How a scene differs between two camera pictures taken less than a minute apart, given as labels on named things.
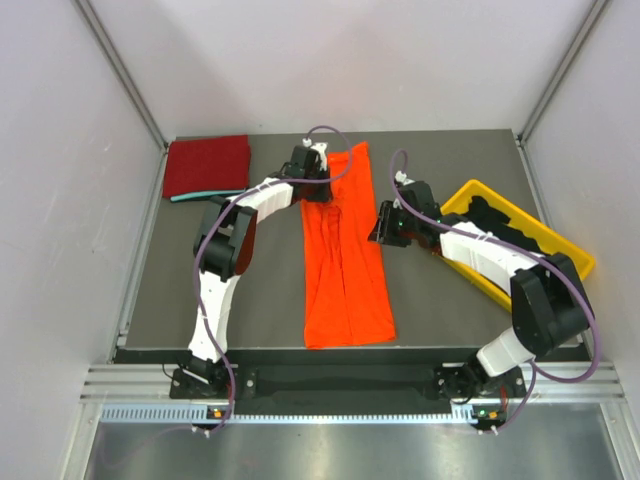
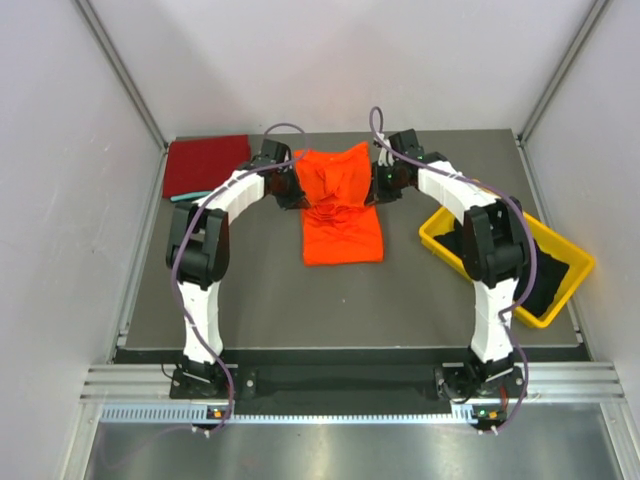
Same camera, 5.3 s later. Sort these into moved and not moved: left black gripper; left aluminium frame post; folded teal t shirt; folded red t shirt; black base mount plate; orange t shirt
Moved: orange t shirt; left black gripper
Not moved: left aluminium frame post; black base mount plate; folded red t shirt; folded teal t shirt
